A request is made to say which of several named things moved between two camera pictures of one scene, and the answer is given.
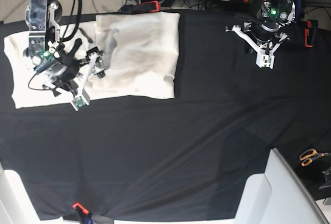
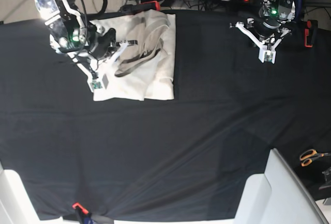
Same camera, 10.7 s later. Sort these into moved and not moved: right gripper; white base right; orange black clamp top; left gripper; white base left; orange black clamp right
Moved: left gripper; right gripper
Not moved: orange black clamp right; orange black clamp top; white base right; white base left
